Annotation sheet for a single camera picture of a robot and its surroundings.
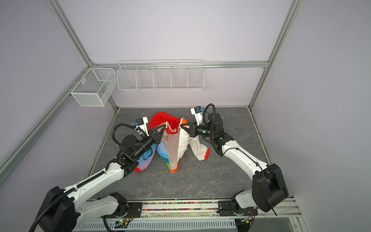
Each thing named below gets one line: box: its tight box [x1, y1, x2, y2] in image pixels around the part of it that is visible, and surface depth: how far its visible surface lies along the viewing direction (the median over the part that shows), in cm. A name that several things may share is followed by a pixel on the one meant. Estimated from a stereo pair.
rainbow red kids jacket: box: [134, 112, 211, 174], surface depth 80 cm
